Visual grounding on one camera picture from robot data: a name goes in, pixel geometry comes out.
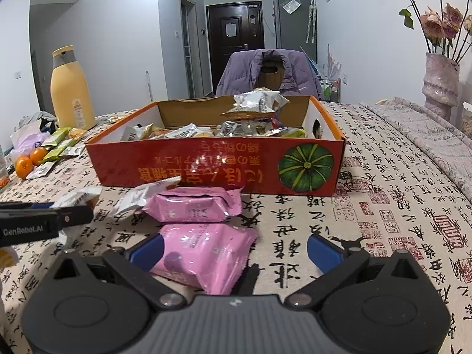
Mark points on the pink snack packet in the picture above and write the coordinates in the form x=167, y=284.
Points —
x=191, y=206
x=206, y=250

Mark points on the pile of assorted snacks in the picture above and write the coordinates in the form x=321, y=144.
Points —
x=254, y=107

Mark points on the glass storage jar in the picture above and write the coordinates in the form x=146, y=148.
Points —
x=467, y=121

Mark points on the grey refrigerator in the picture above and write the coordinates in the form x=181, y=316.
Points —
x=295, y=29

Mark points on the small white packet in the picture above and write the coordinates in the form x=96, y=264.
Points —
x=38, y=171

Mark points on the orange fruit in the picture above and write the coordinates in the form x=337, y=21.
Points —
x=24, y=166
x=37, y=156

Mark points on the wooden chair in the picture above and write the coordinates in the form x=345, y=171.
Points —
x=271, y=79

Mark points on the blue white drying rack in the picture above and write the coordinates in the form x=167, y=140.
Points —
x=311, y=61

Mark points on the orange cardboard box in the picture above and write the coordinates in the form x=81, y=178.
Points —
x=221, y=169

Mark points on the small green packet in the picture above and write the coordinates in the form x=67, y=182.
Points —
x=57, y=151
x=55, y=137

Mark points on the green white bottle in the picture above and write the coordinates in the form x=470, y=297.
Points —
x=325, y=91

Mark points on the dark blue bag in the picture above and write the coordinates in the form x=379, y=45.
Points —
x=48, y=125

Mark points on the white snack packet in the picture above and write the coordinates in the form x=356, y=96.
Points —
x=132, y=199
x=79, y=195

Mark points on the flat yellow wrapper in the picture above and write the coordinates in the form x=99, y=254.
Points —
x=118, y=118

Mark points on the folded white umbrella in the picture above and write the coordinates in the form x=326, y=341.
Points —
x=311, y=18

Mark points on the white paper notice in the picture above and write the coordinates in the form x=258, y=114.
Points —
x=231, y=30

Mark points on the purple puffer jacket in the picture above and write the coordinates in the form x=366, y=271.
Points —
x=243, y=73

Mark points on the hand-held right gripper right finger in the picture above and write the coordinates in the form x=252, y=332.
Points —
x=324, y=252

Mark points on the clear glass cup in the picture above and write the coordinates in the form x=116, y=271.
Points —
x=3, y=169

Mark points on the pink textured vase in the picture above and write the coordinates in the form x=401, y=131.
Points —
x=440, y=84

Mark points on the metal storage cart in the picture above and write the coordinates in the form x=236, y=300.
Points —
x=333, y=90

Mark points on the dark brown entrance door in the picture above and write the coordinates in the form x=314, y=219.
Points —
x=228, y=55

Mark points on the white purple plastic bag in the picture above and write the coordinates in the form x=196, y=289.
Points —
x=25, y=138

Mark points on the small yellow packet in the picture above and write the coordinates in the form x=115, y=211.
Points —
x=78, y=134

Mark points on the clear plastic bag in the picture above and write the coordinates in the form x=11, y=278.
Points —
x=291, y=5

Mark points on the glass inner door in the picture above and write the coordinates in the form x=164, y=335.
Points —
x=188, y=48

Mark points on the yellow bottle with grey cap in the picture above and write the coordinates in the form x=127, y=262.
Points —
x=72, y=92

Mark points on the pink quilted blanket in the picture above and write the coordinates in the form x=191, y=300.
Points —
x=424, y=136

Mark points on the dried rose bouquet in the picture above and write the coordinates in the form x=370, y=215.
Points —
x=431, y=25

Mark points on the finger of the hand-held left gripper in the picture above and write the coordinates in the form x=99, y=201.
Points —
x=40, y=205
x=75, y=216

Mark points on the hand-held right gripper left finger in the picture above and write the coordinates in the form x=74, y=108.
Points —
x=147, y=252

